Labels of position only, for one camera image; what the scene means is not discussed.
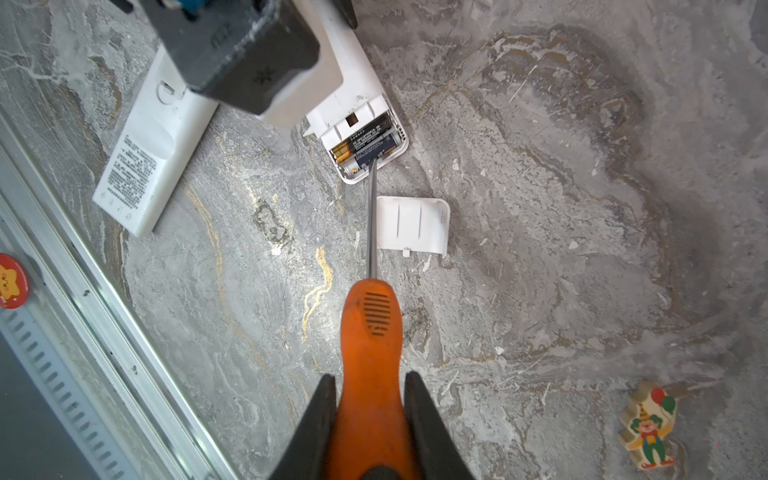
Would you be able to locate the white remote control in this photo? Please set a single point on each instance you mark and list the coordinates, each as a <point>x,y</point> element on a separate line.
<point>357,97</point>

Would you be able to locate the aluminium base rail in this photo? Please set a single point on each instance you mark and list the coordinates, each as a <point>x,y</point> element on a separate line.
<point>83,348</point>

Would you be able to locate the clown figure sticker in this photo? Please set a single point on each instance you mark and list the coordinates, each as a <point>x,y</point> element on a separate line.
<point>647,420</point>

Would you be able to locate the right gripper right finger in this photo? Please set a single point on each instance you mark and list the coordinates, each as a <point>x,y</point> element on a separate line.
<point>436,453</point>

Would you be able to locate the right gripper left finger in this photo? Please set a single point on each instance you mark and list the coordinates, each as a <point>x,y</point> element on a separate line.
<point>306,454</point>

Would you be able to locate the red round sticker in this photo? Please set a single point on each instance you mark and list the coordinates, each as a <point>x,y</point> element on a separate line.
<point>14,283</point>

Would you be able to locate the white battery cover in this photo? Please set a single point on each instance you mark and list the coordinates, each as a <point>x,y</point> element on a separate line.
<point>410,224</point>

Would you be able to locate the orange black screwdriver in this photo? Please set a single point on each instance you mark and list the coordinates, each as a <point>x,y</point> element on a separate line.
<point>371,437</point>

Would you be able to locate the white remote with label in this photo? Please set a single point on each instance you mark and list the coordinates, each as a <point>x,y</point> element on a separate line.
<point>159,137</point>

